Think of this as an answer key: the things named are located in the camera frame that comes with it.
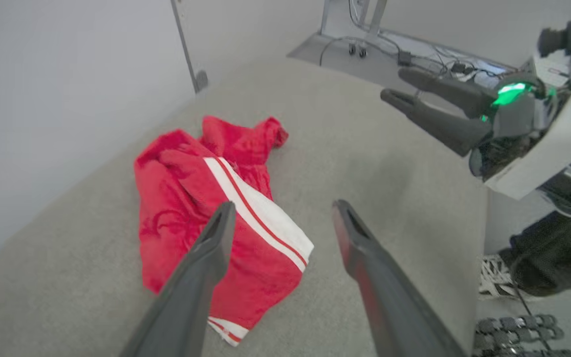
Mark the grey metal stand base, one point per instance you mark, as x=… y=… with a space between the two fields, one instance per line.
x=345 y=20

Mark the white black patterned shoe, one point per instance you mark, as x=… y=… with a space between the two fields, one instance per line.
x=496 y=277

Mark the person's leg black trousers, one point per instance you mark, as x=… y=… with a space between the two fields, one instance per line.
x=558 y=258

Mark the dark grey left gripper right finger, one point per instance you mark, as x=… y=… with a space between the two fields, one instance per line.
x=379 y=287

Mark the grey metal pole with foot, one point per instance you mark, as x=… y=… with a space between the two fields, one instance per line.
x=186 y=49

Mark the black power adapter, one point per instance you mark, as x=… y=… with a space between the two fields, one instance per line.
x=404 y=58

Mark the red white-striped sports garment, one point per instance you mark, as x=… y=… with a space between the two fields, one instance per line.
x=176 y=223

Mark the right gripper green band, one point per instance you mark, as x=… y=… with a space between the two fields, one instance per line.
x=513 y=116

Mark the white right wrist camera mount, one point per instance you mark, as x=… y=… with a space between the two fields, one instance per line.
x=563 y=129

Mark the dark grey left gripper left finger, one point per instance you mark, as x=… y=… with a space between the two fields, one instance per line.
x=201 y=267

